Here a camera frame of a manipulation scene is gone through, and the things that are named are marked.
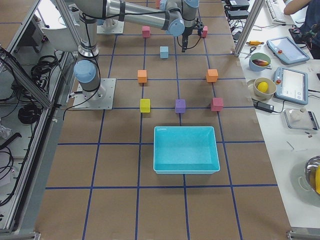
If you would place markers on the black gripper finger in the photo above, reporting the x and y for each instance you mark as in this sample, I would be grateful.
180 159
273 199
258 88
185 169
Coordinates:
184 46

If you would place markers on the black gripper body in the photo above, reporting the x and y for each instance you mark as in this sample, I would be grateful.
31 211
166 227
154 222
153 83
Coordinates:
188 31

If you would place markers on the light blue block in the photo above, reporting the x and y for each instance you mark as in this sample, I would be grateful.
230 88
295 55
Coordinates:
164 52

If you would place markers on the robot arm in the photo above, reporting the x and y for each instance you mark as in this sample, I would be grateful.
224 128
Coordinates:
176 17

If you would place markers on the pink block far left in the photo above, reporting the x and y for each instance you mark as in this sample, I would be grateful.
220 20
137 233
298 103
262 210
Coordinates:
204 31

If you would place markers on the dark pink block near left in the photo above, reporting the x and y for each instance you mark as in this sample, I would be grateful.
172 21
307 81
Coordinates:
146 31

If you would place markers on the pink plastic tray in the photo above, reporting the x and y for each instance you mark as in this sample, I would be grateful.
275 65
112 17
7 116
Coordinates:
157 4

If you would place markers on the orange block far right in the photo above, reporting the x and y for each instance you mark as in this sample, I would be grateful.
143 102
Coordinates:
212 75

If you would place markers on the orange block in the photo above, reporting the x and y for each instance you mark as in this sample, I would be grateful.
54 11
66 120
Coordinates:
212 75
142 76

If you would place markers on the black electronics box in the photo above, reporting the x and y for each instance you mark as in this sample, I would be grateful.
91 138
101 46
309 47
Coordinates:
236 9

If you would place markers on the orange block near right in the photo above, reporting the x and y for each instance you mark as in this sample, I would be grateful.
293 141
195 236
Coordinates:
142 76

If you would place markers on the purple block right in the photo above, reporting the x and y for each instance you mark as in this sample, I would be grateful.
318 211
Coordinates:
180 106

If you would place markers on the gold metal cylinder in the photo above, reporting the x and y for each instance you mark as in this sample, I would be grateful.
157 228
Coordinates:
255 43

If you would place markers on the black scissors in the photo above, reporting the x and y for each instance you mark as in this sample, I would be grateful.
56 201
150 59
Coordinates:
251 50

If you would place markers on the pink block far right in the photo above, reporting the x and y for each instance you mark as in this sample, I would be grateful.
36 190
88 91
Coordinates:
216 104

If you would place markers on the yellow foam block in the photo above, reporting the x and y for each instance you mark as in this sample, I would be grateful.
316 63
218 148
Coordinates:
145 105

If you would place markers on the green bowl with eggplant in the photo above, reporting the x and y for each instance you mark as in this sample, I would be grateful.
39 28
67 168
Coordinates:
259 61

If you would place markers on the yellow lemon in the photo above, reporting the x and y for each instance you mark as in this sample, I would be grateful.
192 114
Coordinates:
263 87

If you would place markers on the white keyboard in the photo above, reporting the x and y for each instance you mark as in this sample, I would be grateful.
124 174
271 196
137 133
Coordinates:
275 12

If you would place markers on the bowl with lemon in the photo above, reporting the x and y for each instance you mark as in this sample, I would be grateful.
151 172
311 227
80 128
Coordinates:
256 94

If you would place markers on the teach pendant far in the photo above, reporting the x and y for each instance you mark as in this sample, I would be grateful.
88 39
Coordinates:
286 50

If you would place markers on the teach pendant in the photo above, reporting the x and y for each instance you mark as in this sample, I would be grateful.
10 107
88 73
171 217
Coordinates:
291 85
286 50

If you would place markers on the black power adapter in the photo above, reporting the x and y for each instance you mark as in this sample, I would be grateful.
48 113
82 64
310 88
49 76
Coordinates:
264 106

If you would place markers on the cyan plastic bin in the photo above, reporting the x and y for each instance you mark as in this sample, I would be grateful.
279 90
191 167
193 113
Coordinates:
185 150

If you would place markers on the teach pendant near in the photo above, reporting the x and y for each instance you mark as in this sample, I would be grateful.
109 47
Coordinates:
291 85

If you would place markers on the person at desk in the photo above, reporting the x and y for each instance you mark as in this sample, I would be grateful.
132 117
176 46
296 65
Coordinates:
312 17

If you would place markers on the kitchen scale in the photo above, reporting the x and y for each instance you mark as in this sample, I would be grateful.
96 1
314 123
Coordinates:
301 119

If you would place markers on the steel bowl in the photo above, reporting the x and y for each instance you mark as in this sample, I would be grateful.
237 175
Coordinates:
310 182

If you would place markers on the aluminium frame post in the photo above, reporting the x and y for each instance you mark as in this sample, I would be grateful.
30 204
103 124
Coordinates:
250 21

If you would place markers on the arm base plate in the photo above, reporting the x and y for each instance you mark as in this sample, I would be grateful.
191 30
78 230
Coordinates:
102 100

